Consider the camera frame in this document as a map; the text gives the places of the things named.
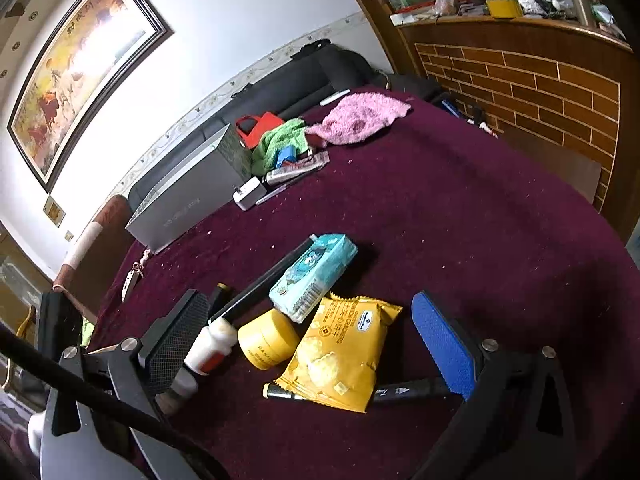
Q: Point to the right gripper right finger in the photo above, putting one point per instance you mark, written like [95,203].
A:
[454,352]

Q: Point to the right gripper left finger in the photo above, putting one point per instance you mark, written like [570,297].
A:
[169,339]

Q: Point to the black marker pen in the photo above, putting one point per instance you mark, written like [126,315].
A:
[418,389]

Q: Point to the white bottle red label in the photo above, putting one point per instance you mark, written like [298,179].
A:
[214,342]

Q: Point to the yellow round jar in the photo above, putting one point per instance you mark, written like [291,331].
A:
[268,340]

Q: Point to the long black box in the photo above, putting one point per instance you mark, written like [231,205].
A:
[258,290]

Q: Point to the yellow snack bag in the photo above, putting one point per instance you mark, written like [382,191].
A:
[335,363]

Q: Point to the teal tissue pack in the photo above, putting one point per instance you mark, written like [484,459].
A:
[312,275]

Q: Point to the key fob with charm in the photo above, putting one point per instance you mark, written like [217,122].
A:
[135,275]

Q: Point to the brown armchair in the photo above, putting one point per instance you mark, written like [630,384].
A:
[90,267]

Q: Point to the maroon tablecloth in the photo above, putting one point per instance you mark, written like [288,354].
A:
[434,205]

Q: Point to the white charger block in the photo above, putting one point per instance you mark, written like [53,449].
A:
[249,193]

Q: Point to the silver rectangular box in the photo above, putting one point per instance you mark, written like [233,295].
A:
[194,180]

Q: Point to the blue small object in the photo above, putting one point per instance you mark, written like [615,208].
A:
[286,156]

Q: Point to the pink towel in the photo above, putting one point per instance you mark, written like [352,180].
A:
[357,117]

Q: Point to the red paper bag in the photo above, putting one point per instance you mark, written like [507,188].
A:
[251,128]

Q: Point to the green towel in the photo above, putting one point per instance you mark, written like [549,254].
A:
[264,156]

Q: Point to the brick pattern wooden counter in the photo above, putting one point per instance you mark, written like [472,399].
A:
[561,82]

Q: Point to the black leather sofa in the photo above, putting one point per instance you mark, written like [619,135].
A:
[314,73]

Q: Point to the framed horse painting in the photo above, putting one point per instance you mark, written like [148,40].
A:
[95,46]

